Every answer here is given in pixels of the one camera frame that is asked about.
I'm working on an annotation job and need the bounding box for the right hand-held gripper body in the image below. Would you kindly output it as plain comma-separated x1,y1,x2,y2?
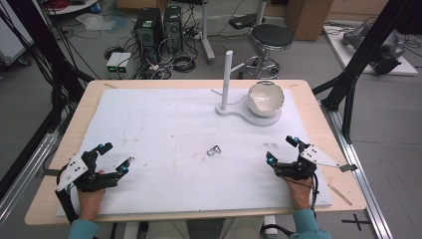
274,143,359,182

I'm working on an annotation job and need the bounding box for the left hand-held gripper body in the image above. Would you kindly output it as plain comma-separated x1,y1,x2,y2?
55,150,120,193

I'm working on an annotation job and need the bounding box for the small metal clip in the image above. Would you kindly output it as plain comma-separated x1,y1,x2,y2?
206,144,223,156

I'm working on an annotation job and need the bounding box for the person's right hand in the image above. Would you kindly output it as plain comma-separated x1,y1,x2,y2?
285,176,316,211

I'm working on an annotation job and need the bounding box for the person's left hand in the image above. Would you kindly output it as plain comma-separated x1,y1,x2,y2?
77,188,106,221

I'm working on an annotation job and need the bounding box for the thin wooden stick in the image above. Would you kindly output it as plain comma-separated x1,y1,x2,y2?
327,183,353,207

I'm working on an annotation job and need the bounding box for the white eggshell-shaped bowl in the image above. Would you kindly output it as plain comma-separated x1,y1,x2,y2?
246,80,286,119

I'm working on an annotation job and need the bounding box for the white foam board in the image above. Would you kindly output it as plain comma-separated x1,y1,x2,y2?
56,87,333,219

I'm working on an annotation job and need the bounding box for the white power supply unit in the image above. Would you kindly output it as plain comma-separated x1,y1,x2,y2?
116,52,134,76
105,51,123,76

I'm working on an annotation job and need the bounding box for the white branched jewellery stand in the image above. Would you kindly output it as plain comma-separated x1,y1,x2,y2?
211,50,284,127

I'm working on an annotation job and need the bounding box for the black round stool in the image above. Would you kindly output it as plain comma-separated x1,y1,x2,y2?
243,23,295,81

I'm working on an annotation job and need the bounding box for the black computer tower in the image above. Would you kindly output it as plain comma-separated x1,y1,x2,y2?
162,5,184,55
133,7,165,65

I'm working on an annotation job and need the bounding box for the brown wooden cabinet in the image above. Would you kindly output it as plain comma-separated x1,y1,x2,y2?
284,0,334,42

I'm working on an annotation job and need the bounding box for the grey machine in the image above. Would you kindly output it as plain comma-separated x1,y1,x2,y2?
341,22,407,76

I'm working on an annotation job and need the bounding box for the flat black box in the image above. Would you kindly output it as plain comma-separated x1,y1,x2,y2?
228,13,267,31

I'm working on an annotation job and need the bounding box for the white platform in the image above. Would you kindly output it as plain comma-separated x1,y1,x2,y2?
322,21,419,78

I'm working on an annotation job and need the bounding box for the white desk leg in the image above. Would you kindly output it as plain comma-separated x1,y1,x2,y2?
199,0,217,65

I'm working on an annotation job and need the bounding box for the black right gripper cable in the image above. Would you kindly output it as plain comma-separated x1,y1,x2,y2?
310,172,320,221

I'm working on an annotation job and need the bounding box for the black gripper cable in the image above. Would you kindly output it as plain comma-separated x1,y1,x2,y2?
54,164,80,224
310,172,320,221

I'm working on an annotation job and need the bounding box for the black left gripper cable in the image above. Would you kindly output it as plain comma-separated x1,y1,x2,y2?
54,164,80,224

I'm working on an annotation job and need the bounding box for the aluminium rail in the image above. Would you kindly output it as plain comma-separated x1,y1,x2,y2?
320,99,394,239
0,109,69,227

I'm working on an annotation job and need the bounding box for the black metal frame stand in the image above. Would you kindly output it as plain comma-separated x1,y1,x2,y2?
0,0,96,133
312,0,422,144

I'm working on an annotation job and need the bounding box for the coiled black cable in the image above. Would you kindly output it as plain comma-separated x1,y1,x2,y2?
172,53,197,74

